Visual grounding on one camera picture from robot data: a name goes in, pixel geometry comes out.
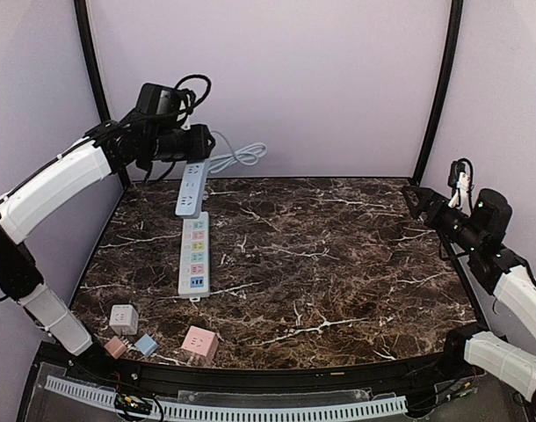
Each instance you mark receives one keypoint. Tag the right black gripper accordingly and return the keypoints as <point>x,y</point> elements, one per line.
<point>432,207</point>

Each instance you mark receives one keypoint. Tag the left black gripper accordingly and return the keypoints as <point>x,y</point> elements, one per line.
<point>204,143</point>

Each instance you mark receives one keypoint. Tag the white cube socket adapter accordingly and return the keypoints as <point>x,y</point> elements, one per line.
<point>124,320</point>

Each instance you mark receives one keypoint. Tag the pink cube socket adapter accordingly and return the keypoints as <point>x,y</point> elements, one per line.
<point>201,344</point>

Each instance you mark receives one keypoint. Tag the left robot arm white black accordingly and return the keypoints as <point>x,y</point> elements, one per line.
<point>104,150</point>

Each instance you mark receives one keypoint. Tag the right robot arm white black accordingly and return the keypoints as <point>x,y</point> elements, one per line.
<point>501,272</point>

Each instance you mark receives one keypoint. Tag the blue plug adapter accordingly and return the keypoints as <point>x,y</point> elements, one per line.
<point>146,345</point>

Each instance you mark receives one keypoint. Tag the pink plug adapter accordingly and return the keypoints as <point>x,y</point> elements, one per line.
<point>117,346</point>

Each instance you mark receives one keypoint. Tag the white multicolour power strip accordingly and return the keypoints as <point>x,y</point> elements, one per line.
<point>194,265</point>

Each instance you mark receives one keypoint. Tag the small circuit board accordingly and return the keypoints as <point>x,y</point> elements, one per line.
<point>132,404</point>

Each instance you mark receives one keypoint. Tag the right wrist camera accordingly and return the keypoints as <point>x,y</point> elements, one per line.
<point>460,180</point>

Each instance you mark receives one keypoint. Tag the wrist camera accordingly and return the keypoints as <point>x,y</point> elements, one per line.
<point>460,180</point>
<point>156,99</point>

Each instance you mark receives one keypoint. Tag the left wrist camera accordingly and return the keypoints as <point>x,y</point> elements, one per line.
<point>156,99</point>

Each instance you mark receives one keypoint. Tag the left black frame post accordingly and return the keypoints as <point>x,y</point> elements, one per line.
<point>91,64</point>

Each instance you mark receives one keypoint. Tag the black frame post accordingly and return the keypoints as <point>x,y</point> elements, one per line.
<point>444,76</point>
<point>91,64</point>

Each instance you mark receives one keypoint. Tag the black front rail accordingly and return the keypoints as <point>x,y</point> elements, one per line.
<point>409,376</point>

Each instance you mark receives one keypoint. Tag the right black frame post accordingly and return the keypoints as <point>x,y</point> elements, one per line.
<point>444,76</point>

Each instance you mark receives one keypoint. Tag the slotted grey cable duct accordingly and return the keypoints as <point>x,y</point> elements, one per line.
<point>201,406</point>

